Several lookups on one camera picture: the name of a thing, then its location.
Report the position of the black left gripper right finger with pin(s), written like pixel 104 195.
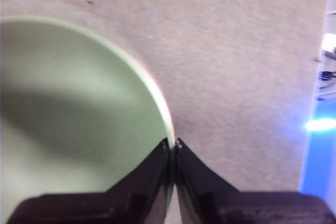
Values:
pixel 223 205

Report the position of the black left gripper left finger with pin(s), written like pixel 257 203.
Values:
pixel 126 205

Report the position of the green ribbed bowl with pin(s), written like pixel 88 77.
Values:
pixel 78 77

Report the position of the white box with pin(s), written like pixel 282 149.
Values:
pixel 329 41

